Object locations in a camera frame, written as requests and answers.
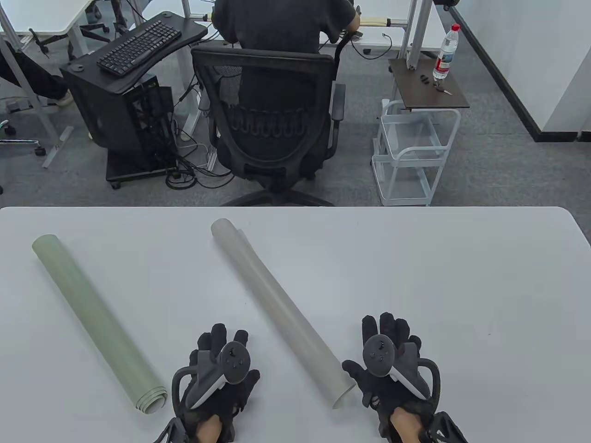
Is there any white desk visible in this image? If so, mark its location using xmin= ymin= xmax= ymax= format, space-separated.
xmin=0 ymin=0 xmax=93 ymax=35
xmin=319 ymin=0 xmax=446 ymax=52

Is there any silver aluminium frame post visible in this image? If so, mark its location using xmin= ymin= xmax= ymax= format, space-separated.
xmin=401 ymin=0 xmax=432 ymax=71

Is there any silver chair base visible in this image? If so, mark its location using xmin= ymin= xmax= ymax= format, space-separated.
xmin=0 ymin=119 xmax=47 ymax=156

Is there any grey metal frame leg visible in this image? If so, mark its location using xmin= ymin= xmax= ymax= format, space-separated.
xmin=0 ymin=7 xmax=74 ymax=169

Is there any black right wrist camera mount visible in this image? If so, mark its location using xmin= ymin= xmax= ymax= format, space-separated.
xmin=422 ymin=412 xmax=468 ymax=443

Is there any grey desk mat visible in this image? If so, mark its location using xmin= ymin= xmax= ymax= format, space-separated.
xmin=211 ymin=218 xmax=357 ymax=410

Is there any grey white hand controller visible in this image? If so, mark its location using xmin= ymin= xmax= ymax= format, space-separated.
xmin=362 ymin=335 xmax=433 ymax=400
xmin=187 ymin=341 xmax=252 ymax=409

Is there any black keyboard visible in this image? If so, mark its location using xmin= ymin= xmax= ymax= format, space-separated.
xmin=96 ymin=20 xmax=183 ymax=77

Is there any clear plastic water bottle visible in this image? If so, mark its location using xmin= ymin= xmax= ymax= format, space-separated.
xmin=432 ymin=23 xmax=461 ymax=80

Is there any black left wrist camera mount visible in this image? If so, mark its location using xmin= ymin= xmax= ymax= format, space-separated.
xmin=152 ymin=418 xmax=187 ymax=443

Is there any black rolling computer stand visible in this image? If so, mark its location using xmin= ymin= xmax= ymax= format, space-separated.
xmin=105 ymin=149 xmax=181 ymax=190

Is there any black computer tower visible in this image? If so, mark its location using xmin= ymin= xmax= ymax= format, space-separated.
xmin=61 ymin=72 xmax=178 ymax=171

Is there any black computer desk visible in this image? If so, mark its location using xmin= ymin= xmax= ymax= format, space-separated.
xmin=60 ymin=12 xmax=209 ymax=93

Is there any person's right hand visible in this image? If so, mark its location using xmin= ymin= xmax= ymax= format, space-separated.
xmin=342 ymin=313 xmax=442 ymax=438

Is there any black mesh office chair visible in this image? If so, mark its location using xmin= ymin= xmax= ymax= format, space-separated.
xmin=191 ymin=44 xmax=347 ymax=207

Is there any person's left hand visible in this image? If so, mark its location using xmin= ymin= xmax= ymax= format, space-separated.
xmin=172 ymin=323 xmax=261 ymax=443

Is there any black floor cable bundle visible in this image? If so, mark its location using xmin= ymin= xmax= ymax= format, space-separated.
xmin=165 ymin=138 xmax=234 ymax=190

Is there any black chair base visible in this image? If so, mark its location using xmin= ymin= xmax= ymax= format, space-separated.
xmin=76 ymin=0 xmax=134 ymax=44

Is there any green desk mat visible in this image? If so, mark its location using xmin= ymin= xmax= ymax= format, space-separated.
xmin=31 ymin=234 xmax=169 ymax=413

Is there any white wire cart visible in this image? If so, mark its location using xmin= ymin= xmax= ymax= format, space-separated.
xmin=371 ymin=99 xmax=461 ymax=207

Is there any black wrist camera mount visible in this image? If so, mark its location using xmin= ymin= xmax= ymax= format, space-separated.
xmin=422 ymin=412 xmax=468 ymax=443
xmin=152 ymin=418 xmax=187 ymax=443

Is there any brown side table top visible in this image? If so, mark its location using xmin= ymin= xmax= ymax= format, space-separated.
xmin=388 ymin=58 xmax=470 ymax=111

